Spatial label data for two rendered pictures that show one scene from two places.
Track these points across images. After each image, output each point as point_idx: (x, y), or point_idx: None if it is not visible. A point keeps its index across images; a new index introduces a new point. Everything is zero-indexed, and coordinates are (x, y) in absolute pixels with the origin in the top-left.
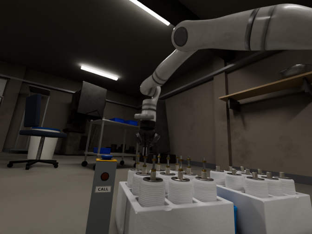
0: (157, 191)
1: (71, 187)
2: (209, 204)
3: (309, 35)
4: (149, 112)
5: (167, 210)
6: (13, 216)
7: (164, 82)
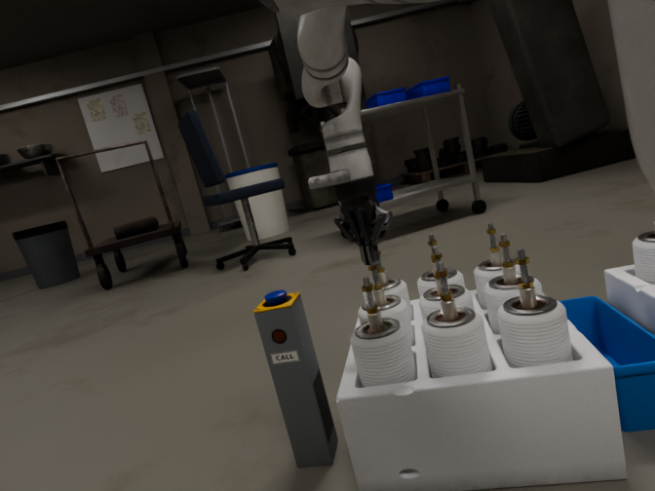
0: (378, 358)
1: (314, 304)
2: (522, 373)
3: None
4: (342, 161)
5: (404, 393)
6: (225, 373)
7: (340, 67)
